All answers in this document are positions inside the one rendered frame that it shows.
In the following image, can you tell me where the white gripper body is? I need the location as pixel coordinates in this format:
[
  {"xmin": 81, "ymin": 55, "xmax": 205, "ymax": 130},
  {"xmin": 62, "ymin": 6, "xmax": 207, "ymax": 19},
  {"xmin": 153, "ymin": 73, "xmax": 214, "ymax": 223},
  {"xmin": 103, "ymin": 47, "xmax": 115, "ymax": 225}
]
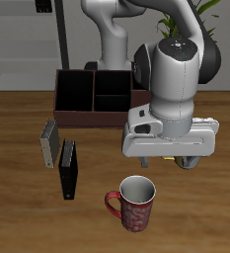
[{"xmin": 120, "ymin": 117, "xmax": 220, "ymax": 159}]

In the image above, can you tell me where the red patterned mug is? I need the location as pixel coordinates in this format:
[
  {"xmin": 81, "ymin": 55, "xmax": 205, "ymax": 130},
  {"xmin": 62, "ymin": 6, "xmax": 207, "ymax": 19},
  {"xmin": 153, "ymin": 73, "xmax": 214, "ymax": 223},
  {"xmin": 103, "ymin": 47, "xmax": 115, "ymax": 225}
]
[{"xmin": 104, "ymin": 175, "xmax": 157, "ymax": 233}]

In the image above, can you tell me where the dark brown desk caddy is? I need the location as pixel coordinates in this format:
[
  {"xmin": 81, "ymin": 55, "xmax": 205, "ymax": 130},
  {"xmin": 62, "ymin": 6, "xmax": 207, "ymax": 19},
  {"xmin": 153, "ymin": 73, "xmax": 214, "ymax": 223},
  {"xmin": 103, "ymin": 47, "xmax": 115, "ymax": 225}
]
[{"xmin": 52, "ymin": 68, "xmax": 152, "ymax": 129}]

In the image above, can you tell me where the black book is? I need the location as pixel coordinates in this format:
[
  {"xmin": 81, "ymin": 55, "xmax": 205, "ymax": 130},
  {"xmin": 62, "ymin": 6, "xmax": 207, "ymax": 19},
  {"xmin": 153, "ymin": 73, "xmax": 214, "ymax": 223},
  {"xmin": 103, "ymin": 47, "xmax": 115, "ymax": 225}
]
[{"xmin": 57, "ymin": 138, "xmax": 79, "ymax": 202}]

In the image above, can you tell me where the grey book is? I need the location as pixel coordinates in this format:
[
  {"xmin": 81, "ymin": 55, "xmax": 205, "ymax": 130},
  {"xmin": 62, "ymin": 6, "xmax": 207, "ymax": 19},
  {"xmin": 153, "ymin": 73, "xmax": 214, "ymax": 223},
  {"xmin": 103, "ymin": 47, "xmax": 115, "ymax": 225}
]
[{"xmin": 39, "ymin": 119, "xmax": 62, "ymax": 169}]

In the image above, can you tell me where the green pot plant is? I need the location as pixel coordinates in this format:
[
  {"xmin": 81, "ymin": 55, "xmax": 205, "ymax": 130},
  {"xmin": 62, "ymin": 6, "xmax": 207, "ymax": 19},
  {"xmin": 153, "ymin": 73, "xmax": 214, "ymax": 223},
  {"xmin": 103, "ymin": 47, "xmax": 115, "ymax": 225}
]
[{"xmin": 155, "ymin": 0, "xmax": 223, "ymax": 44}]

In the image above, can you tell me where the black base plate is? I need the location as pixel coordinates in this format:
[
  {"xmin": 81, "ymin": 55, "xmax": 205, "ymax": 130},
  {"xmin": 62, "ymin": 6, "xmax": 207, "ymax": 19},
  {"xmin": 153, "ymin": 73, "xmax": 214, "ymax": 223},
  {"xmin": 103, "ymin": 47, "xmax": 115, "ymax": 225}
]
[{"xmin": 84, "ymin": 60, "xmax": 104, "ymax": 71}]

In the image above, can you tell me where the black upright post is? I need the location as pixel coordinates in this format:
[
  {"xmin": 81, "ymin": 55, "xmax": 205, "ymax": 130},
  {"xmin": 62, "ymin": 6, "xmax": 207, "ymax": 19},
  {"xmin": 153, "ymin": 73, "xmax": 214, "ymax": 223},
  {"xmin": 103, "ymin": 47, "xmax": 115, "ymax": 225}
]
[{"xmin": 54, "ymin": 0, "xmax": 70, "ymax": 70}]

